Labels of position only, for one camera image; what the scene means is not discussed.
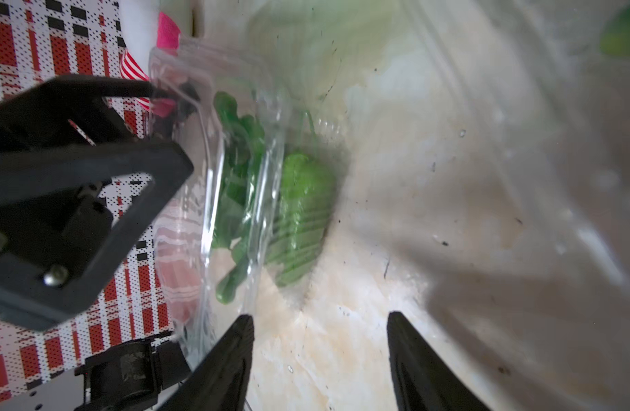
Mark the clear plastic clamshell with peppers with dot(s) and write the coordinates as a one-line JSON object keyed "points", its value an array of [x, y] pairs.
{"points": [[187, 265]]}

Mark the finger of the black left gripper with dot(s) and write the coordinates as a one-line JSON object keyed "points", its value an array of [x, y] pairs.
{"points": [[69, 113], [53, 270]]}

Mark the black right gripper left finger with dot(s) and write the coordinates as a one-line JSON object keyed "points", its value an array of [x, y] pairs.
{"points": [[221, 381]]}

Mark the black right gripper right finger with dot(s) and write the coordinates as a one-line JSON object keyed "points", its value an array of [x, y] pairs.
{"points": [[421, 380]]}

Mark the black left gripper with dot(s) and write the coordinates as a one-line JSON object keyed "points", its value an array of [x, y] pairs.
{"points": [[131, 376]]}

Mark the pink striped white plush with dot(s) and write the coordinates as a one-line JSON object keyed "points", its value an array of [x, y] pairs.
{"points": [[152, 33]]}

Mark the clear plastic clamshell with leaves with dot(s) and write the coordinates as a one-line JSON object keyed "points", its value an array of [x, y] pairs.
{"points": [[488, 186]]}

